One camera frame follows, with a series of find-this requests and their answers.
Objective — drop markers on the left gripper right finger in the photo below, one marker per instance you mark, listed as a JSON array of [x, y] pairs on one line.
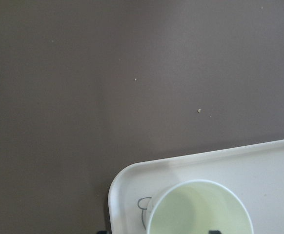
[[214, 230]]

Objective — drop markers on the cream white cup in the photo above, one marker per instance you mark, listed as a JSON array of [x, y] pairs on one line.
[[191, 207]]

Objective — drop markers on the beige rabbit tray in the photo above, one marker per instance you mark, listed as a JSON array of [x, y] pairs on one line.
[[254, 173]]

